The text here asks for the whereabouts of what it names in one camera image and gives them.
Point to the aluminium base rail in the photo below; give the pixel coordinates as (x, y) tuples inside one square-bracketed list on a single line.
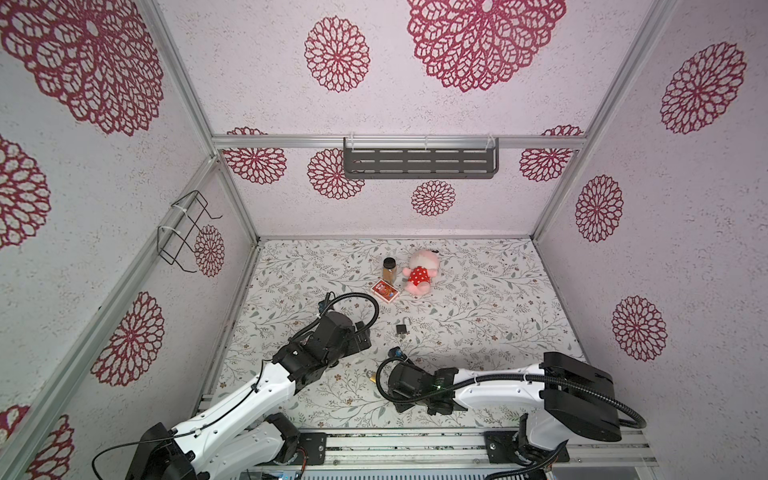
[(451, 453)]

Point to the black wire wall rack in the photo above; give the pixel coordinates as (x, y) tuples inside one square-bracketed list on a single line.
[(193, 243)]

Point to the dark grey wall shelf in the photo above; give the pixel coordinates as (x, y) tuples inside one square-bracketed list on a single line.
[(425, 163)]

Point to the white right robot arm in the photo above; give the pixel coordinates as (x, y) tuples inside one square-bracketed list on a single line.
[(565, 398)]

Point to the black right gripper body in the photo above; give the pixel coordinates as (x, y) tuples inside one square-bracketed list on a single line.
[(402, 403)]

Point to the amber spice jar black lid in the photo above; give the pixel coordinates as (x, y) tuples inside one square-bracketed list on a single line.
[(389, 270)]

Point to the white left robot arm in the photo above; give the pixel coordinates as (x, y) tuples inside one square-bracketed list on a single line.
[(243, 428)]

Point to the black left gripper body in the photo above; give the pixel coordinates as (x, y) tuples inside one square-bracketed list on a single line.
[(351, 345)]

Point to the pink plush toy red dress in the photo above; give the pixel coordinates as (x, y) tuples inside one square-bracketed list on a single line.
[(420, 271)]

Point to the red playing card box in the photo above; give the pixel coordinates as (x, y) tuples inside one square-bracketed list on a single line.
[(385, 291)]

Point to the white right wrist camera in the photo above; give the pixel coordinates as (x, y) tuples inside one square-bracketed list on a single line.
[(397, 354)]

